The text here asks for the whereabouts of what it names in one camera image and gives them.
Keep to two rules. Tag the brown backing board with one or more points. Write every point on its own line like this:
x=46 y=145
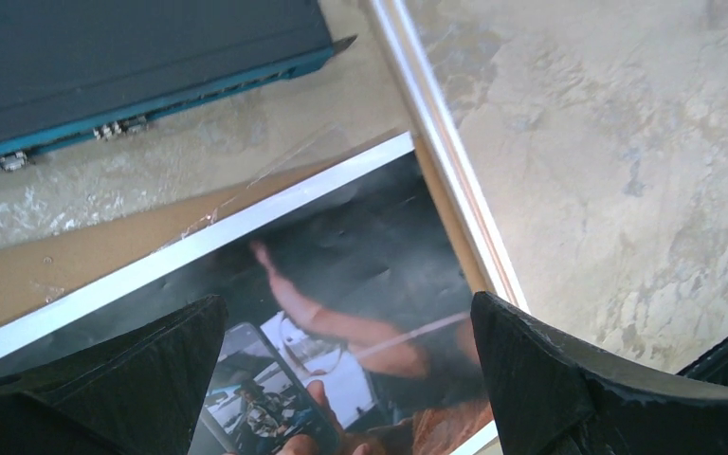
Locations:
x=35 y=274

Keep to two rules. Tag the printed photo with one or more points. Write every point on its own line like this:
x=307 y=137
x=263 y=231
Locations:
x=370 y=241

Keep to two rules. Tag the wooden picture frame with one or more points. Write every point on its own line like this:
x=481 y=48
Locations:
x=454 y=183

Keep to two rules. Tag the dark network switch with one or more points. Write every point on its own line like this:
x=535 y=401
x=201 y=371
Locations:
x=71 y=71

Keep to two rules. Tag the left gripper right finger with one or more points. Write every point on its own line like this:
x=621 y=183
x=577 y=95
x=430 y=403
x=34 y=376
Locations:
x=552 y=393

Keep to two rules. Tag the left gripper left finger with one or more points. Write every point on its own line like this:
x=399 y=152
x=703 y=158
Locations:
x=138 y=393

